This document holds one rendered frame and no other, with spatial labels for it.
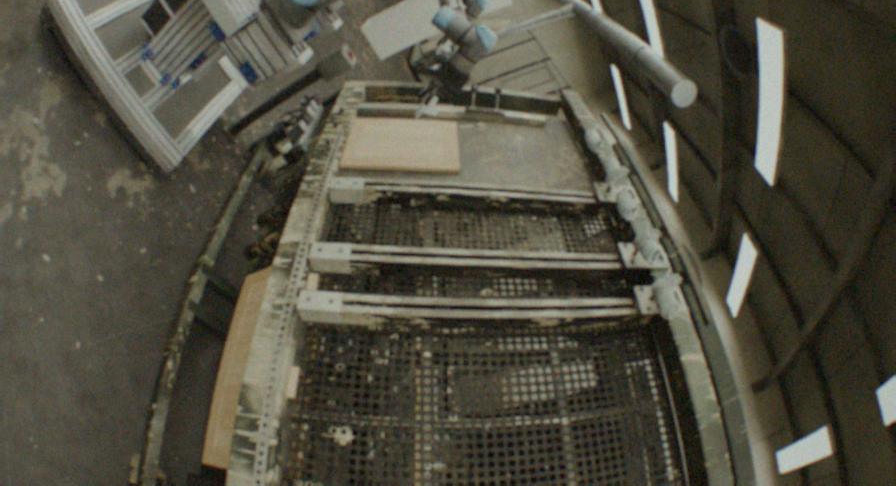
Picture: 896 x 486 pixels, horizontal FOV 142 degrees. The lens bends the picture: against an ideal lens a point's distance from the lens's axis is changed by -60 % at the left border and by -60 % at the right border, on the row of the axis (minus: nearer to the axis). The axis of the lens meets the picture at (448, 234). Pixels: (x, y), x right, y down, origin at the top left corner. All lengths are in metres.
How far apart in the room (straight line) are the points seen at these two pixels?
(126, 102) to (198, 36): 0.44
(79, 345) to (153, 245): 0.63
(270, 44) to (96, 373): 1.43
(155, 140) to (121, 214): 0.37
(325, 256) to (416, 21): 4.65
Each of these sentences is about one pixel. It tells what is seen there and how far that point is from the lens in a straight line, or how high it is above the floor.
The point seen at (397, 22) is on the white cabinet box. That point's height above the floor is 0.49.
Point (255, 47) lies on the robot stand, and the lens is 1.51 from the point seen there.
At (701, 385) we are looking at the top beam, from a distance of 1.22.
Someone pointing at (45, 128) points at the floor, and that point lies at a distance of 1.94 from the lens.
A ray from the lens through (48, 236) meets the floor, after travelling 1.75.
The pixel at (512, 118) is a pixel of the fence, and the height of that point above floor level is 1.56.
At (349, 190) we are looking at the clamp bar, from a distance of 1.38.
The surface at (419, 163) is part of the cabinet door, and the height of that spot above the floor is 1.17.
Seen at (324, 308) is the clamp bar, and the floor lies 0.99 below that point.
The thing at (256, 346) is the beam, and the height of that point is 0.82.
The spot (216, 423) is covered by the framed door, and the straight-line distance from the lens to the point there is 1.58.
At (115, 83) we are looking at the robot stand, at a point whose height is 0.22.
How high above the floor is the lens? 1.65
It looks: 18 degrees down
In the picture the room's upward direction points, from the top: 72 degrees clockwise
